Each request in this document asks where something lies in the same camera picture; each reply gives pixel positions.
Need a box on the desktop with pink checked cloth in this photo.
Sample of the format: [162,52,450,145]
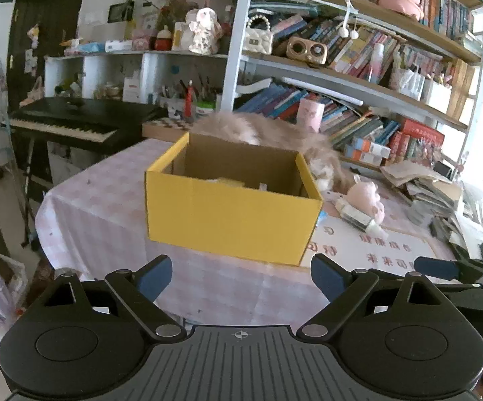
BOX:
[36,136,476,330]

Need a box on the white doll figurine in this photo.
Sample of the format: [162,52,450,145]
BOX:
[184,7,221,55]

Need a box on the pile of papers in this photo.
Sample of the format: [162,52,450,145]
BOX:
[381,161,483,255]

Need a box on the printed desk mat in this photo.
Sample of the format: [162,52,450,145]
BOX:
[304,175,455,276]

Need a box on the orange white box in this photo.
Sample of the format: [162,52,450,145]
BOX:
[352,136,392,155]
[344,146,382,163]

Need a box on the wooden retro speaker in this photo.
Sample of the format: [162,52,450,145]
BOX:
[287,36,328,68]

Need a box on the pen holder with pens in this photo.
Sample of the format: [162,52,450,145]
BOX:
[158,77,217,118]

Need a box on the white bottle grey label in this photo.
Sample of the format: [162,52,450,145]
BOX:
[334,197,382,235]

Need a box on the white pearl handbag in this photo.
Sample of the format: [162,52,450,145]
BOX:
[243,14,275,55]

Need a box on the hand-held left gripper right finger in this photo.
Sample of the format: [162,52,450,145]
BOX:
[297,253,462,341]

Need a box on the white storage container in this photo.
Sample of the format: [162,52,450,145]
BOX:
[390,67,426,101]
[421,77,453,113]

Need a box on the red book set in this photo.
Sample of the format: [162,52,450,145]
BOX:
[388,118,445,165]

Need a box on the leaning row of blue books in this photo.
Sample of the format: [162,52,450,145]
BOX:
[237,84,401,151]

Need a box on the red round jar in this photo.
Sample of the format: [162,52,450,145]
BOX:
[155,25,173,50]

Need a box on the black picture frame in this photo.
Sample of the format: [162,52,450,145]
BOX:
[108,2,135,23]

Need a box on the black keyboard piano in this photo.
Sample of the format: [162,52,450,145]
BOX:
[7,97,169,148]

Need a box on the black keyboard stand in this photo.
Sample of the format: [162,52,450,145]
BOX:
[20,138,50,251]

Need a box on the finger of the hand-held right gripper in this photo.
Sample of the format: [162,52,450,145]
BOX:
[414,256,483,287]

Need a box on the long row of colourful books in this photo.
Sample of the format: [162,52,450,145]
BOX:
[273,14,405,80]

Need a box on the pink cylinder cup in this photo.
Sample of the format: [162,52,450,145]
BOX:
[298,99,325,132]

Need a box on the fluffy ginger cat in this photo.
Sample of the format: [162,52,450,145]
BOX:
[191,112,353,195]

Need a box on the large white wooden bookshelf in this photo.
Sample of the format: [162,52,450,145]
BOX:
[216,0,483,176]

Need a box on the white low shelf unit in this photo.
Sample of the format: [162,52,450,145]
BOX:
[44,50,229,107]

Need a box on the yellow cardboard box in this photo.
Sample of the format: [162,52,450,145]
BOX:
[144,131,323,267]

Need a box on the dark door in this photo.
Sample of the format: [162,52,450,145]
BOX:
[7,0,92,105]

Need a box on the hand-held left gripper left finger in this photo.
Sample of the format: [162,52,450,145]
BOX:
[24,255,187,342]

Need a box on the small black device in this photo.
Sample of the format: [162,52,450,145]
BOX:
[434,161,455,180]

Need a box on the pink plush pig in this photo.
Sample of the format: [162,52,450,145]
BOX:
[344,175,386,224]

